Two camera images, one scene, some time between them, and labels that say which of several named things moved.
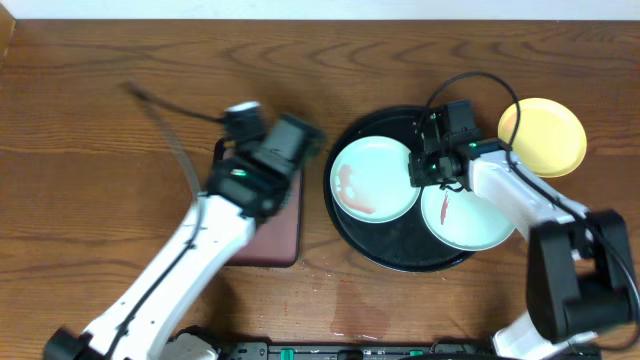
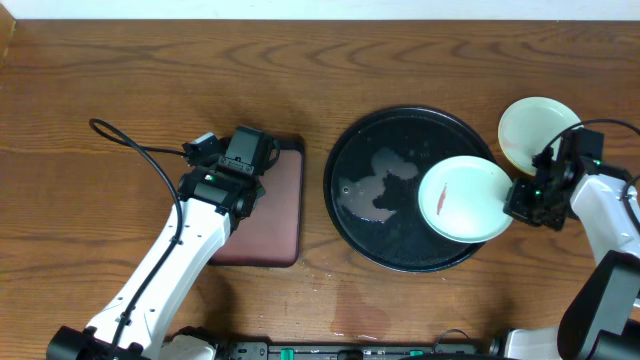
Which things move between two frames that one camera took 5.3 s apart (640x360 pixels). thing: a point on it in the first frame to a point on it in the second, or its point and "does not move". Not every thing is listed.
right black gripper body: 429,169 to 536,204
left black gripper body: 298,132 to 238,165
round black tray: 407,244 does not move
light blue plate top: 371,180 to 528,127
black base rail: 443,349 does not move
